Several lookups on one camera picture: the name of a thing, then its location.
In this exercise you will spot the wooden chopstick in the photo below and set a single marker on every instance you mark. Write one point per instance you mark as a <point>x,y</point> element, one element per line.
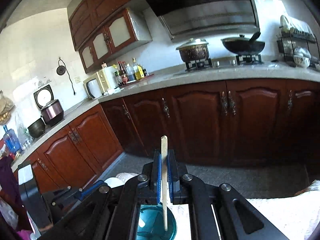
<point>164,153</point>

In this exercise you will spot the black wok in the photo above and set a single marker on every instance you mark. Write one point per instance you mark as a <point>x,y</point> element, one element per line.
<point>244,46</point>

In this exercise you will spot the gas stove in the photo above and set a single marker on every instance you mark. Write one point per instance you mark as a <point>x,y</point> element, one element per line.
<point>246,60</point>

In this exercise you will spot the brown cooking pot with lid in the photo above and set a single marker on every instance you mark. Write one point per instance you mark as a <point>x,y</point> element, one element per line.
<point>193,50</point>

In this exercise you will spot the quilted cream tablecloth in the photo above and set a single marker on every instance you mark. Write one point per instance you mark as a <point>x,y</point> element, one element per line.
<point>296,217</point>

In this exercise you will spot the lower wooden cabinets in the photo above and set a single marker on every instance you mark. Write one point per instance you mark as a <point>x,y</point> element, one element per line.
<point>233,123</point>

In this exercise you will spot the upper wall cabinet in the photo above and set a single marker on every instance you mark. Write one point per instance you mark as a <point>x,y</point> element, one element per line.
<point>102,30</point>

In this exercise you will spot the open rice cooker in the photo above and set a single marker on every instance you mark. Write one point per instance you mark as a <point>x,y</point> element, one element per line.
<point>50,108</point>

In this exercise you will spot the yellow oil bottle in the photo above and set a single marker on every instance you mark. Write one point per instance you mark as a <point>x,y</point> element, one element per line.
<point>137,69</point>

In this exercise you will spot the black bowl on counter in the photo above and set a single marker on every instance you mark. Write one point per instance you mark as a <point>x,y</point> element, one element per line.
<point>37,128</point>

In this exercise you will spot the black dish rack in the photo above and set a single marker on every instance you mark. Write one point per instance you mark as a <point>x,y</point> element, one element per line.
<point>296,39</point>

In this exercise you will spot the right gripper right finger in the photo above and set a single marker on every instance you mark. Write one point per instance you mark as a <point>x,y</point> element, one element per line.
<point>176,170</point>

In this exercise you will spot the range hood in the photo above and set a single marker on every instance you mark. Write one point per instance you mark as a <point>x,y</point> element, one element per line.
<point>188,18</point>

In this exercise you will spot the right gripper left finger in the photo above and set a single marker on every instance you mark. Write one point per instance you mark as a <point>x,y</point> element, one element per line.
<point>152,192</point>

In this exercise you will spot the cream microwave oven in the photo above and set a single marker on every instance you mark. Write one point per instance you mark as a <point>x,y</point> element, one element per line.
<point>101,82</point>

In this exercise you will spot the red sauce bottle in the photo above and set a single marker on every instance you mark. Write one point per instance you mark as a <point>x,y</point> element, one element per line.
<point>123,73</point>

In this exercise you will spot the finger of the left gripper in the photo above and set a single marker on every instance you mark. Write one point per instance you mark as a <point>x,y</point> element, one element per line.
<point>81,195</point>

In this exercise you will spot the teal white utensil holder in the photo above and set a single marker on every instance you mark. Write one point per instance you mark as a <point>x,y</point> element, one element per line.
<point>151,224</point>

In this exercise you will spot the blue water jug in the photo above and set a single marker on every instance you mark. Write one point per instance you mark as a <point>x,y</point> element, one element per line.
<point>11,140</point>

